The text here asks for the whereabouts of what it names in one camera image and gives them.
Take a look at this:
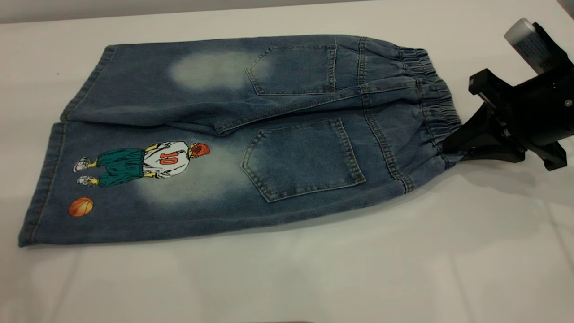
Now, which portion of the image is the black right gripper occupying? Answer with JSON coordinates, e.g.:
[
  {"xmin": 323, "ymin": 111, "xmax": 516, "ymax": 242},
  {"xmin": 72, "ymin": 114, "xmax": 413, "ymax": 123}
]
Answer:
[{"xmin": 442, "ymin": 63, "xmax": 574, "ymax": 171}]

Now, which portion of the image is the blue denim pants basketball print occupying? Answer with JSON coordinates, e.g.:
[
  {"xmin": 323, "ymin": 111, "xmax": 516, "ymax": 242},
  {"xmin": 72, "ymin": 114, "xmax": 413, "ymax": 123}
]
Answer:
[{"xmin": 18, "ymin": 35, "xmax": 465, "ymax": 247}]

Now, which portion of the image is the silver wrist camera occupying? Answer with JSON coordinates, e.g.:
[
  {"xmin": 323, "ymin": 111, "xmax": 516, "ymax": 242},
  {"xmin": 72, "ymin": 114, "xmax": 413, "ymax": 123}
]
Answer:
[{"xmin": 504, "ymin": 18, "xmax": 553, "ymax": 75}]

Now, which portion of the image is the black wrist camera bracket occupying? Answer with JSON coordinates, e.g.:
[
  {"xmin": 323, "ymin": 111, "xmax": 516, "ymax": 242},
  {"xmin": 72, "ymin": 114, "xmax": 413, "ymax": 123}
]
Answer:
[{"xmin": 531, "ymin": 22, "xmax": 574, "ymax": 78}]

